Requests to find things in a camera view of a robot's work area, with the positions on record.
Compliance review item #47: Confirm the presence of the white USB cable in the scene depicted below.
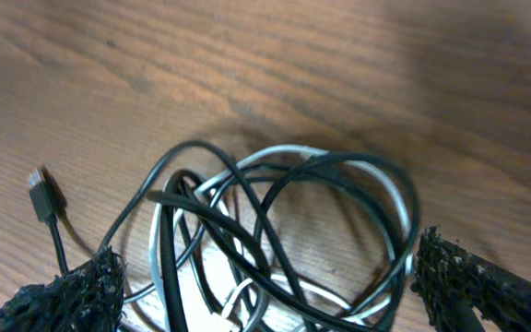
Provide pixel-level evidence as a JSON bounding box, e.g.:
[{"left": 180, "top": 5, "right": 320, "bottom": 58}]
[{"left": 148, "top": 144, "right": 414, "bottom": 332}]

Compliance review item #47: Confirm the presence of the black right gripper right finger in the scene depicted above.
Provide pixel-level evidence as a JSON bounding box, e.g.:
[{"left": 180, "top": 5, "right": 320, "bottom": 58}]
[{"left": 411, "top": 227, "right": 531, "bottom": 332}]

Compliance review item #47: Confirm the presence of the black USB cable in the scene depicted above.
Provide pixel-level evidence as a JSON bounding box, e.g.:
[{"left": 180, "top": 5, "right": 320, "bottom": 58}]
[{"left": 28, "top": 140, "right": 421, "bottom": 332}]

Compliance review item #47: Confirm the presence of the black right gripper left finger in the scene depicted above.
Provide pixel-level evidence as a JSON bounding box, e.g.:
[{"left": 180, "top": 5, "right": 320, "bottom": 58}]
[{"left": 0, "top": 248, "right": 125, "bottom": 332}]

